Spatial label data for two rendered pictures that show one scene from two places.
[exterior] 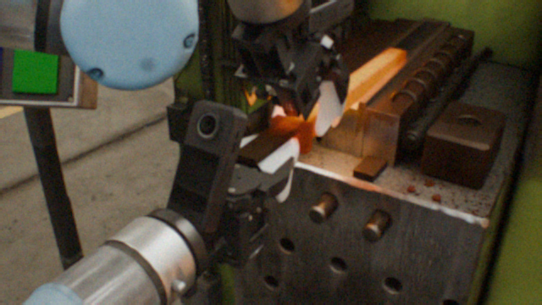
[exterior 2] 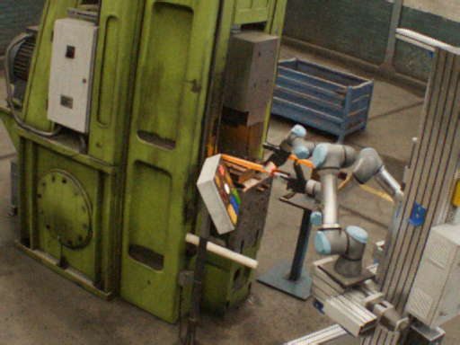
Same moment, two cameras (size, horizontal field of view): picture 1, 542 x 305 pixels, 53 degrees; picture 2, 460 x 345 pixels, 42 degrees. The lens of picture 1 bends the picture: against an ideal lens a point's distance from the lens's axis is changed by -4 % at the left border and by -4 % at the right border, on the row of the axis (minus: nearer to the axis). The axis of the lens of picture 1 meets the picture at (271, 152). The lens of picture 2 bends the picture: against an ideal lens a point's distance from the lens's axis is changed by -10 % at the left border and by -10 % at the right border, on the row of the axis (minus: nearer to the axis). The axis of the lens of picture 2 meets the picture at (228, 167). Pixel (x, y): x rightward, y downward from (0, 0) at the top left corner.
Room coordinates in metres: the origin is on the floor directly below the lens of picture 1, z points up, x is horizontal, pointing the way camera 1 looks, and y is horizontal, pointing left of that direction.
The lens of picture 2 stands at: (1.03, 3.40, 2.42)
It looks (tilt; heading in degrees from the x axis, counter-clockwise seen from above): 22 degrees down; 267
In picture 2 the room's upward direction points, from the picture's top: 8 degrees clockwise
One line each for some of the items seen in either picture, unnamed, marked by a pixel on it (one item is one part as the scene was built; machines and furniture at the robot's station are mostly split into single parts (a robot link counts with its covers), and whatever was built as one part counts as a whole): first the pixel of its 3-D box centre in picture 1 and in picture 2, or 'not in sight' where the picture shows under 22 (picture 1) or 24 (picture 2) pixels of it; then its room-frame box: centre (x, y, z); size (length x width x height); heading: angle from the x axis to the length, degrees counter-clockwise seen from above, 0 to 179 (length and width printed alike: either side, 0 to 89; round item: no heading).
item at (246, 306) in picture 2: not in sight; (232, 308); (0.67, -0.06, 0.01); 0.58 x 0.39 x 0.01; 59
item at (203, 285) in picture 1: (201, 288); (185, 276); (0.99, 0.17, 0.36); 0.09 x 0.07 x 0.12; 59
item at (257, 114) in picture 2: not in sight; (225, 105); (0.89, -0.19, 1.32); 0.42 x 0.20 x 0.10; 149
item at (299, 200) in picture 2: not in sight; (312, 197); (0.21, -0.50, 0.67); 0.40 x 0.30 x 0.02; 57
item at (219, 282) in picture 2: not in sight; (206, 262); (0.87, -0.24, 0.23); 0.55 x 0.37 x 0.47; 149
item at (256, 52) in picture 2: not in sight; (234, 64); (0.86, -0.23, 1.56); 0.42 x 0.39 x 0.40; 149
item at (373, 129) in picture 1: (384, 72); (216, 163); (0.89, -0.19, 0.96); 0.42 x 0.20 x 0.09; 149
